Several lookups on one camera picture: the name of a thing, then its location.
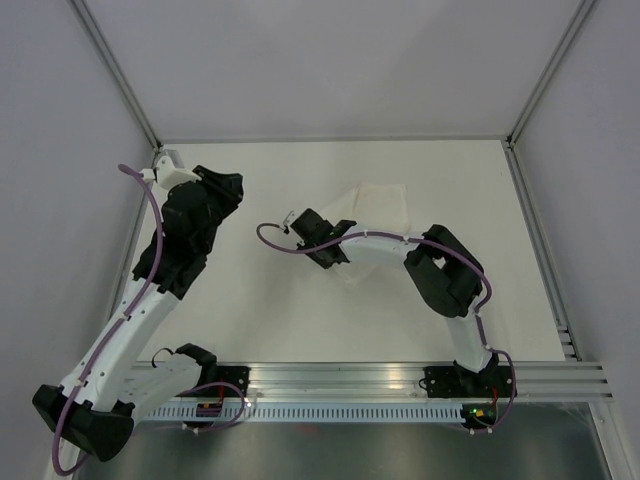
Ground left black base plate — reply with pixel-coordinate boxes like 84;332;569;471
129;363;251;401

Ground white cloth napkin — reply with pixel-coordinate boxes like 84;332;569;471
320;183;411;286

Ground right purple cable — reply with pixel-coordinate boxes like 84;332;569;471
256;222;517;435

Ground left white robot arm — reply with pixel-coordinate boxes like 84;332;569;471
32;165;244;476

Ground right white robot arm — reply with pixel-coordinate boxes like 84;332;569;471
284;209;497;395

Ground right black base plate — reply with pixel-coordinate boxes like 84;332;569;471
419;364;515;399

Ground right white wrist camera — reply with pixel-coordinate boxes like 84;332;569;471
281;210;300;235

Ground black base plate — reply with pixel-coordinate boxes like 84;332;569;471
129;363;251;401
419;364;515;399

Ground front aluminium rail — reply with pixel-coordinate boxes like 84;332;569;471
127;360;615;401

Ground white slotted cable duct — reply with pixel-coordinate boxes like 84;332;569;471
146;401;464;424

